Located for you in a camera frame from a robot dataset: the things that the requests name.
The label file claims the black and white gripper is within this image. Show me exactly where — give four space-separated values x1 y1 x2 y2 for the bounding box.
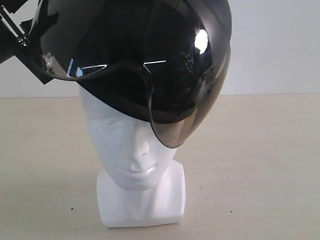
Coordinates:
0 0 53 85

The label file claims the black helmet with tinted visor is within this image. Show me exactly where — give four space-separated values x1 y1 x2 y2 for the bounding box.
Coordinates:
27 0 232 149

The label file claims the white mannequin head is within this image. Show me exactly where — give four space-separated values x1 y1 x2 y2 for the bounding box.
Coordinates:
79 87 186 228

